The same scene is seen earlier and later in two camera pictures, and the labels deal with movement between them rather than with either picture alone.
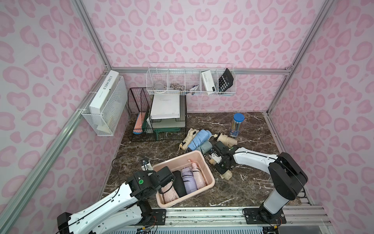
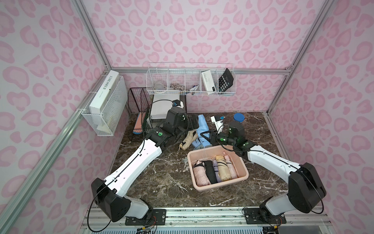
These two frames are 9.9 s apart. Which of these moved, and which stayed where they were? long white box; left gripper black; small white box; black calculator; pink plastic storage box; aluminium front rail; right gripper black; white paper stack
Moved: pink plastic storage box; right gripper black; left gripper black
Stayed: small white box; long white box; white paper stack; black calculator; aluminium front rail
